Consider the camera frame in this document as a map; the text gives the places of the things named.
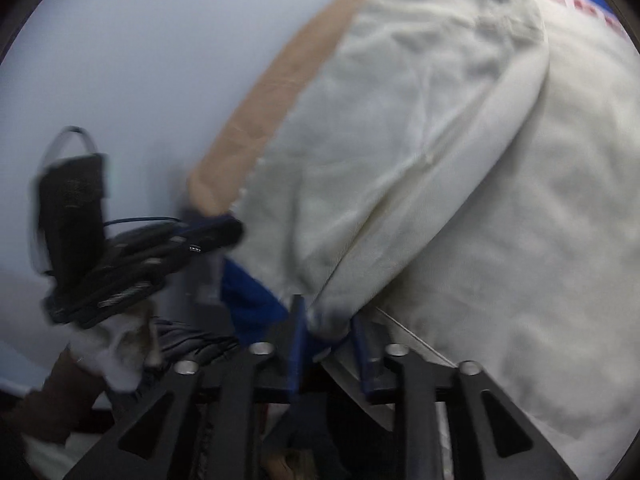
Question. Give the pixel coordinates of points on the tan blanket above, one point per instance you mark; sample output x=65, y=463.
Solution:
x=260, y=110

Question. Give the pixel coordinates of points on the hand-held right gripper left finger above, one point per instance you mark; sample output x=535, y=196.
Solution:
x=298, y=350

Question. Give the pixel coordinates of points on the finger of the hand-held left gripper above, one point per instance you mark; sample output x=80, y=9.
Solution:
x=215, y=232

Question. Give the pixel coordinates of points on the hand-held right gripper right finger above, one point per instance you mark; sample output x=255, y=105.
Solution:
x=362, y=360

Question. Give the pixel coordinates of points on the cream and blue jacket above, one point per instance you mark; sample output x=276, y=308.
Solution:
x=400, y=160

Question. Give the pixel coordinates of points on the grey ribbed cloth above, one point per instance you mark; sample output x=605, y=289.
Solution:
x=192, y=337

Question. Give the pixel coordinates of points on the person's left hand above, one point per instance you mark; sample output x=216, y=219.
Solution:
x=115, y=355

